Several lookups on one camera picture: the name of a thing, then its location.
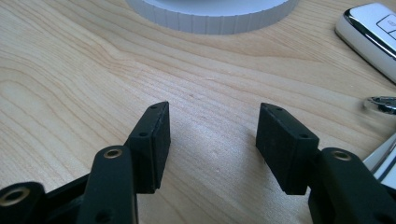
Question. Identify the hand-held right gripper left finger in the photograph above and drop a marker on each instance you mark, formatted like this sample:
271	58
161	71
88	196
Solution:
150	149

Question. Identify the white ribbed round dish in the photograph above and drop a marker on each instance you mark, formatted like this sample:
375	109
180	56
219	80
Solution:
214	15

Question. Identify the white chrome car key fob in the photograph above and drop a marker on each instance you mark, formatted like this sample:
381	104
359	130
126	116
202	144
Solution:
370	34

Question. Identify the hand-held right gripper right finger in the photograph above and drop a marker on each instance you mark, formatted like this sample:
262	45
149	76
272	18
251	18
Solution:
286	149

